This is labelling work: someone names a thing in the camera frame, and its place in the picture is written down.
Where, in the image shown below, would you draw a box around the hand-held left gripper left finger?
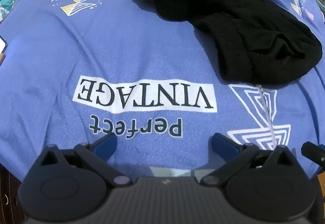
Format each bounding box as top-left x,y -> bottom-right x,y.
38,134 -> 132,187

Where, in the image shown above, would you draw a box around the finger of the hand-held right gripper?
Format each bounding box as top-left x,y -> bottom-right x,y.
301,141 -> 325,165

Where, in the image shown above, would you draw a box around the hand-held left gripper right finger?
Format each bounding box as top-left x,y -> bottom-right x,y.
200,133 -> 293,187

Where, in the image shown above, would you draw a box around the black pants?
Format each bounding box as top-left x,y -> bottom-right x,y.
128,0 -> 323,85

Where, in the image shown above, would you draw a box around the blue printed bedsheet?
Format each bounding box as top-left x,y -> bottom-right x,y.
0,0 -> 325,181

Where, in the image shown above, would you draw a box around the smartphone with white screen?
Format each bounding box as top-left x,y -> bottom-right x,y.
0,35 -> 8,55

